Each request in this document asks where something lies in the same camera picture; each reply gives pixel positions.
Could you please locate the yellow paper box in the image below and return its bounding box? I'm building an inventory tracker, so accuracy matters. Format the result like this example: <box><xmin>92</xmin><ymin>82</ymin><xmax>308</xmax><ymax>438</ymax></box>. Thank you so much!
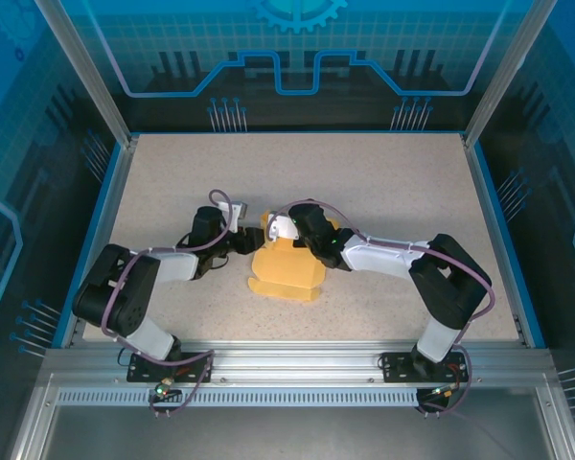
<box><xmin>246</xmin><ymin>213</ymin><xmax>340</xmax><ymax>304</ymax></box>

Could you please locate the blue table edge strip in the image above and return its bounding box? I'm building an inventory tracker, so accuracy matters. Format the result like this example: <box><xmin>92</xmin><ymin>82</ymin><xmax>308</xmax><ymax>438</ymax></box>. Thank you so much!
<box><xmin>468</xmin><ymin>141</ymin><xmax>547</xmax><ymax>350</ymax></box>
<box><xmin>51</xmin><ymin>142</ymin><xmax>126</xmax><ymax>350</ymax></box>

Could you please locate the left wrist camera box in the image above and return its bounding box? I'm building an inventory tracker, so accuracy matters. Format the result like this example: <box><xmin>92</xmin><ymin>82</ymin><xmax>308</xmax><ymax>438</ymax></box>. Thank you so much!
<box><xmin>218</xmin><ymin>200</ymin><xmax>249</xmax><ymax>226</ymax></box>

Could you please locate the aluminium frame post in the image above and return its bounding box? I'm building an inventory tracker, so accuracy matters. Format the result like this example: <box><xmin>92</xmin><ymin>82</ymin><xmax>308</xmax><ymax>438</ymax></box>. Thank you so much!
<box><xmin>32</xmin><ymin>0</ymin><xmax>141</xmax><ymax>150</ymax></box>
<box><xmin>461</xmin><ymin>0</ymin><xmax>557</xmax><ymax>150</ymax></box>

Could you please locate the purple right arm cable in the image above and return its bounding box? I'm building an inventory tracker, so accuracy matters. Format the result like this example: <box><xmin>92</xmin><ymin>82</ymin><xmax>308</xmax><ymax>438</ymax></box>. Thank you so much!
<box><xmin>273</xmin><ymin>198</ymin><xmax>494</xmax><ymax>418</ymax></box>

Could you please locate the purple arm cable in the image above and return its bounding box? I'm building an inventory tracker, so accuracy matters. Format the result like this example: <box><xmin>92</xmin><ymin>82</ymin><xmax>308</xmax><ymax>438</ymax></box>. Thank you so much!
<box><xmin>100</xmin><ymin>189</ymin><xmax>234</xmax><ymax>418</ymax></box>
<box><xmin>273</xmin><ymin>198</ymin><xmax>494</xmax><ymax>418</ymax></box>

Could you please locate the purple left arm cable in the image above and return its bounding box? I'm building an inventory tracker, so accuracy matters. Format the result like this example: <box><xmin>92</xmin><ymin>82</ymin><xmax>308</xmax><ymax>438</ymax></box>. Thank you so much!
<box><xmin>100</xmin><ymin>189</ymin><xmax>234</xmax><ymax>418</ymax></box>

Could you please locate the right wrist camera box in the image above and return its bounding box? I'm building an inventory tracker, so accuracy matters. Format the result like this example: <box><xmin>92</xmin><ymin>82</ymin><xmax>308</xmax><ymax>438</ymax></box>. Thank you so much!
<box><xmin>266</xmin><ymin>214</ymin><xmax>301</xmax><ymax>241</ymax></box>

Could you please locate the aluminium mounting rail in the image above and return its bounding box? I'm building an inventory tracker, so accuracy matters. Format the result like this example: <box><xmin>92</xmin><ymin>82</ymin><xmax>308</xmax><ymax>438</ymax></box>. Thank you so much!
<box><xmin>42</xmin><ymin>340</ymin><xmax>557</xmax><ymax>389</ymax></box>

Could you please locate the slotted cable duct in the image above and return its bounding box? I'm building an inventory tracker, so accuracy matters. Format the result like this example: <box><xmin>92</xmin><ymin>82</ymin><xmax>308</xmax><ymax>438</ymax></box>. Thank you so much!
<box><xmin>57</xmin><ymin>388</ymin><xmax>421</xmax><ymax>408</ymax></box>

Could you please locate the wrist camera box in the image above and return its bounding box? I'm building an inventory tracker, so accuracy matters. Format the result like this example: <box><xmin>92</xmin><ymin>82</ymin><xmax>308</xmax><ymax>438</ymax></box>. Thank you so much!
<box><xmin>266</xmin><ymin>214</ymin><xmax>301</xmax><ymax>241</ymax></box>
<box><xmin>218</xmin><ymin>200</ymin><xmax>249</xmax><ymax>226</ymax></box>

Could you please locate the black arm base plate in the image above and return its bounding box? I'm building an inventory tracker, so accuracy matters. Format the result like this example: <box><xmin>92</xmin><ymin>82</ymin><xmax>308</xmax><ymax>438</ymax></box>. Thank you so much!
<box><xmin>126</xmin><ymin>352</ymin><xmax>216</xmax><ymax>384</ymax></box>
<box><xmin>380</xmin><ymin>352</ymin><xmax>467</xmax><ymax>384</ymax></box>

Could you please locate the metal lower shelf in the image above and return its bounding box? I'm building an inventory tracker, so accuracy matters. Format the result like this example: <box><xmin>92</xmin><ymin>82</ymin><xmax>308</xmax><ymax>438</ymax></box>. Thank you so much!
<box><xmin>42</xmin><ymin>406</ymin><xmax>552</xmax><ymax>460</ymax></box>

